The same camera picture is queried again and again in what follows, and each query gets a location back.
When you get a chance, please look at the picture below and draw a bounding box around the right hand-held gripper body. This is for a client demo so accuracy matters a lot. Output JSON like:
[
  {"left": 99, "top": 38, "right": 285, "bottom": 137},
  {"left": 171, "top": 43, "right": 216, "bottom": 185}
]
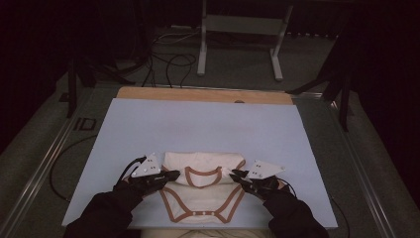
[{"left": 244, "top": 160, "right": 286, "bottom": 200}]

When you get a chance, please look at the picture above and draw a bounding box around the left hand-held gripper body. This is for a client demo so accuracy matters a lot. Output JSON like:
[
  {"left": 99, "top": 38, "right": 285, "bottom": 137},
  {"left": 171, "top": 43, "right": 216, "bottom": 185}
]
[{"left": 128, "top": 152, "right": 166, "bottom": 196}]

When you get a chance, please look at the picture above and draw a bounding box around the cream baby bodysuit brown trim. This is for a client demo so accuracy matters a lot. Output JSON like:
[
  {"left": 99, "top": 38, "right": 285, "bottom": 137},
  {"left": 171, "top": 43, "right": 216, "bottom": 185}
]
[{"left": 158, "top": 151, "right": 247, "bottom": 224}]

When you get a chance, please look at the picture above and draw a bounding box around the person's right hand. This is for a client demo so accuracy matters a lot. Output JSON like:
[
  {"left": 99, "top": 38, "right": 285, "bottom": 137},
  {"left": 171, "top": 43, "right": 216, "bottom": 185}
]
[{"left": 261, "top": 179, "right": 297, "bottom": 203}]

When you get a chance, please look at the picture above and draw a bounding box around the person's left hand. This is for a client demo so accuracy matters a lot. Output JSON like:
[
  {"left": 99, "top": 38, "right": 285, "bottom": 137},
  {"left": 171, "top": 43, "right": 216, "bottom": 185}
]
[{"left": 113, "top": 177, "right": 147, "bottom": 202}]

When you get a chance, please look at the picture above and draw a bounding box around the light blue board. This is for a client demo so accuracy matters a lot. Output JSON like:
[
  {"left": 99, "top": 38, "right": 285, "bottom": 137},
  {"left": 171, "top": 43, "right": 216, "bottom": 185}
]
[{"left": 62, "top": 97, "right": 339, "bottom": 230}]

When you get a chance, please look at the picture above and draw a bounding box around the black stand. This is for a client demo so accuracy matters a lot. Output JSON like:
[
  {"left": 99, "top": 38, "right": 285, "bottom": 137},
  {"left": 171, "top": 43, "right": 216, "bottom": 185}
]
[
  {"left": 64, "top": 54, "right": 137, "bottom": 119},
  {"left": 285, "top": 33, "right": 354, "bottom": 133}
]

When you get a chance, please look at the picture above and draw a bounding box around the right hand-held gripper black cable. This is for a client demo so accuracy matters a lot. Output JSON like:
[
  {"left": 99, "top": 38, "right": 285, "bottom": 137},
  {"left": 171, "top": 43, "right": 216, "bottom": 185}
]
[{"left": 276, "top": 178, "right": 298, "bottom": 199}]

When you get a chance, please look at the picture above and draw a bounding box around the aluminium floor rail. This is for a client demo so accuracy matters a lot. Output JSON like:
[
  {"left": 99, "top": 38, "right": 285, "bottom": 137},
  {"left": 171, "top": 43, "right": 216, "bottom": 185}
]
[
  {"left": 0, "top": 87, "right": 97, "bottom": 238},
  {"left": 325, "top": 98, "right": 399, "bottom": 238}
]

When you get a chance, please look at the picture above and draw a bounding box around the black looped floor cable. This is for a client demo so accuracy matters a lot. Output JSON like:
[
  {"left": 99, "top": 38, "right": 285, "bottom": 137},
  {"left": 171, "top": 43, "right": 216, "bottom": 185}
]
[{"left": 142, "top": 52, "right": 198, "bottom": 89}]

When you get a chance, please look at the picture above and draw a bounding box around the white floor cable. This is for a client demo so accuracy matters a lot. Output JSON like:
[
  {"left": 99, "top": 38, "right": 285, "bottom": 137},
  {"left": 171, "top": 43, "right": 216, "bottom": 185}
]
[{"left": 152, "top": 29, "right": 202, "bottom": 46}]

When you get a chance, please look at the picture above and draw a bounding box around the white metal stand frame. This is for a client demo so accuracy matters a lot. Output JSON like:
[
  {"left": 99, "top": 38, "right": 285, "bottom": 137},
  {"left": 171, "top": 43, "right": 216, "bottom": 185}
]
[{"left": 196, "top": 0, "right": 295, "bottom": 82}]

